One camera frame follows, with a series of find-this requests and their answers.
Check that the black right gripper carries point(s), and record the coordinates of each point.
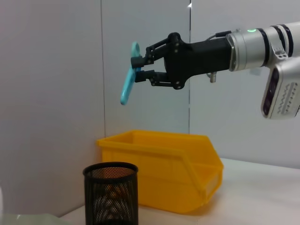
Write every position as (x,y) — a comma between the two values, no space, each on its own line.
(197,58)

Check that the blue safety scissors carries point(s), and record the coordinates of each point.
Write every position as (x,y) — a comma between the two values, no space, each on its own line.
(127,86)

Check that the black mesh pen holder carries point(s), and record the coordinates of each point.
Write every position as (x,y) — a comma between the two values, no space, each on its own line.
(110,197)

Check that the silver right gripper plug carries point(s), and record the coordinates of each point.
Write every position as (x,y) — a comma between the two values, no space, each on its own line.
(213,77)

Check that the yellow plastic bin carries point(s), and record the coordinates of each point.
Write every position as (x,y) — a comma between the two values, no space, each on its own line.
(168,178)

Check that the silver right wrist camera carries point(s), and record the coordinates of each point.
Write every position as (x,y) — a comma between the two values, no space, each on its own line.
(281,93)

